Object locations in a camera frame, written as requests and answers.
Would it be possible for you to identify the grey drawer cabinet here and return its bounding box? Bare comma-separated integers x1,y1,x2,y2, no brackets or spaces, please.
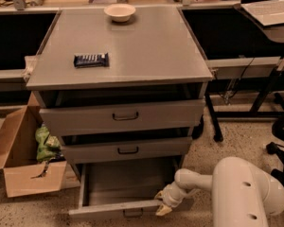
26,6,214,175

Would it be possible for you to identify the blue snack bar wrapper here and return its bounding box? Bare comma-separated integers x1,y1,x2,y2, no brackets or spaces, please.
73,53,109,68

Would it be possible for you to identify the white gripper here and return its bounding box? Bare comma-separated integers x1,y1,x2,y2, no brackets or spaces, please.
154,183,193,217

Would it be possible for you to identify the grey drawer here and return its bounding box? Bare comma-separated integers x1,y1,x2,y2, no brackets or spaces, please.
40,99,204,136
62,137,192,164
69,156,179,220

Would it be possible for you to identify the green chip bag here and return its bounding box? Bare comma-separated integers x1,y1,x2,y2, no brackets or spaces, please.
35,125,62,163

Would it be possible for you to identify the grey bottom drawer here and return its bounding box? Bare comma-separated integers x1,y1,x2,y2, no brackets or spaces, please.
69,156,179,220

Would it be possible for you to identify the grey top drawer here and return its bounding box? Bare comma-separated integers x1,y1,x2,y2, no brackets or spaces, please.
40,99,204,136

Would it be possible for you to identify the grey middle drawer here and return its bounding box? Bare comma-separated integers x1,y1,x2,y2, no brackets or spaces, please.
62,137,192,164

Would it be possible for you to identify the white bowl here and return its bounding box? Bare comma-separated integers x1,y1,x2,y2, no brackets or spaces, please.
104,4,135,23

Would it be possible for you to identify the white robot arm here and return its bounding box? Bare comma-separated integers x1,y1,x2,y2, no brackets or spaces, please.
155,157,284,227

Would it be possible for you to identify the brown cardboard box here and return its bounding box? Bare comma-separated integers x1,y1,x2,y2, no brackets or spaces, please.
0,94,66,198

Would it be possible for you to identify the black desk leg frame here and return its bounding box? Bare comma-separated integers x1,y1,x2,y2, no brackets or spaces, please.
204,69,284,142

